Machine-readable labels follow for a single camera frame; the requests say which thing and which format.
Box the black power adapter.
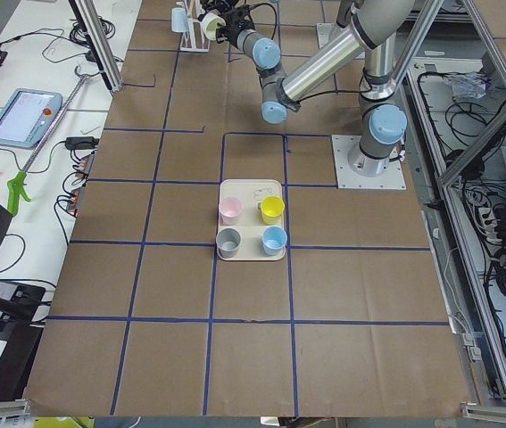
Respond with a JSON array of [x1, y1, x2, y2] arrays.
[[64, 136, 99, 151]]

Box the cream plastic tray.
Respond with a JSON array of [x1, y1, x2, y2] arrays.
[[217, 179, 286, 261]]

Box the aluminium cage frame rails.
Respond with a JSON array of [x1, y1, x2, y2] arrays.
[[406, 1, 506, 401]]

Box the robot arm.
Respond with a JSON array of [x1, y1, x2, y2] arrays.
[[198, 1, 413, 177]]

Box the grey plastic cup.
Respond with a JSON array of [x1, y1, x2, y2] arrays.
[[216, 227, 241, 259]]

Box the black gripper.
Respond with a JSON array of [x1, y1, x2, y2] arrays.
[[198, 0, 253, 46]]

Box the light blue plastic cup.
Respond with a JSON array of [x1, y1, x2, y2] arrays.
[[261, 226, 287, 256]]

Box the white wire cup rack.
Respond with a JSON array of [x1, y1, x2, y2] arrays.
[[173, 0, 210, 53]]

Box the aluminium frame post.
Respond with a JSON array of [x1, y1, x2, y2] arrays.
[[69, 0, 123, 94]]

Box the pink plastic cup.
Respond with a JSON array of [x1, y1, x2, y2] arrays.
[[218, 196, 244, 226]]

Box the yellow plastic cup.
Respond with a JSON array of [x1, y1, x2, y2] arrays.
[[260, 195, 285, 225]]

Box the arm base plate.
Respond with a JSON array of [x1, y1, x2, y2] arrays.
[[316, 22, 342, 49], [331, 135, 406, 191]]

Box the white plastic cup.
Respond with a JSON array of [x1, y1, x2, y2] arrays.
[[200, 12, 226, 41]]

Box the metal reacher grabber pole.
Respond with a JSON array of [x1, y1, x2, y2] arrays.
[[17, 65, 92, 177]]

